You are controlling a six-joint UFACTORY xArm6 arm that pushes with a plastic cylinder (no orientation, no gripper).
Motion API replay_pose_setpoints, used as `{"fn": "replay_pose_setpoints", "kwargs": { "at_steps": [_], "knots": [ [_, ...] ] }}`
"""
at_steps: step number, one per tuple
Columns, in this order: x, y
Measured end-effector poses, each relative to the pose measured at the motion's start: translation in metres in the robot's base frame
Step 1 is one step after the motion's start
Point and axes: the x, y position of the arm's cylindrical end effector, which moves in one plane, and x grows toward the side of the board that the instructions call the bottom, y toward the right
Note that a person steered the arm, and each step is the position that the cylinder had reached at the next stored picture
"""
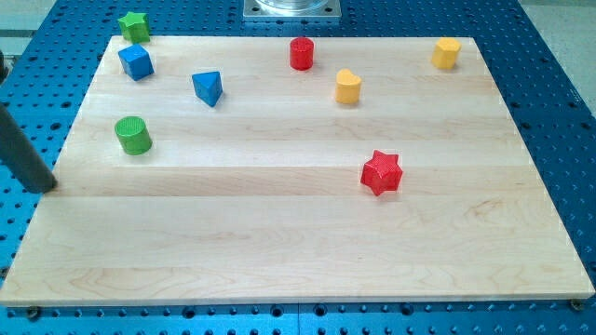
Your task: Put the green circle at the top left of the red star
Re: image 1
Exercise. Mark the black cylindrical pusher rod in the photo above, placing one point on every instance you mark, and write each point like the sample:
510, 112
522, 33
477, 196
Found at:
22, 159

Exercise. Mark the green star block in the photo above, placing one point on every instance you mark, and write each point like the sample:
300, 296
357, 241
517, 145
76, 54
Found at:
135, 27

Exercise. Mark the blue triangle block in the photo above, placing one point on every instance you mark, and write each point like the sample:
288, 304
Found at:
208, 87

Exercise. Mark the yellow hexagon block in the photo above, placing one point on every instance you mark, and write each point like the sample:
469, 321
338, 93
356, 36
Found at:
445, 53

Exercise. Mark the red star block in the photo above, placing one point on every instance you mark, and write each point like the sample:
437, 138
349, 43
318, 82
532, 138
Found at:
382, 173

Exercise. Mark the blue cube block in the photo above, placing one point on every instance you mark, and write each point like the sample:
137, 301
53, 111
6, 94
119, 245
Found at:
136, 62

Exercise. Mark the red cylinder block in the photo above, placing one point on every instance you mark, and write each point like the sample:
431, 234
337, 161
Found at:
301, 53

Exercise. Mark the blue perforated metal plate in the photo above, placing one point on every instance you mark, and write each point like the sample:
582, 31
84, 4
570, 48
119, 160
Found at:
52, 76

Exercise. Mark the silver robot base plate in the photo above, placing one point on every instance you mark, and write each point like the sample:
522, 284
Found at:
291, 9

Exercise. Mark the green cylinder block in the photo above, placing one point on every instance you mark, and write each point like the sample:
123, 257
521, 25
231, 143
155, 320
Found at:
133, 135

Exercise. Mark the light wooden board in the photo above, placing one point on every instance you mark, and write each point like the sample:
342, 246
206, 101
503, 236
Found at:
258, 199

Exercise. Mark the yellow heart block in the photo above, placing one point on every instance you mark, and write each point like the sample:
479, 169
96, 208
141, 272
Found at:
347, 87

